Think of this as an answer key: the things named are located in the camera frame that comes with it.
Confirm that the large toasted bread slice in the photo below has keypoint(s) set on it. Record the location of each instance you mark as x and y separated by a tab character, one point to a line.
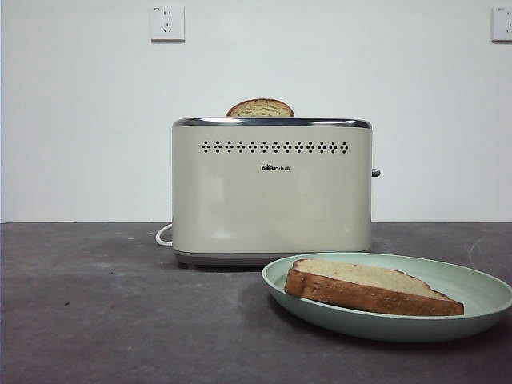
360	292

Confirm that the pale green round plate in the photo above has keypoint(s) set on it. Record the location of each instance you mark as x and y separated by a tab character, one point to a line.
400	326

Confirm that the cream toaster with chrome top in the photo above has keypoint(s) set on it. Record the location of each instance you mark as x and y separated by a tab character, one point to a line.
272	200

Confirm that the small toasted bread slice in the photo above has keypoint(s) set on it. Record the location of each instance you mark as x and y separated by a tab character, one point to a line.
260	109

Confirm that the white wall socket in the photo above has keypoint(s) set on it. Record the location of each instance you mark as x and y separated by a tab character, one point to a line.
168	24
502	25

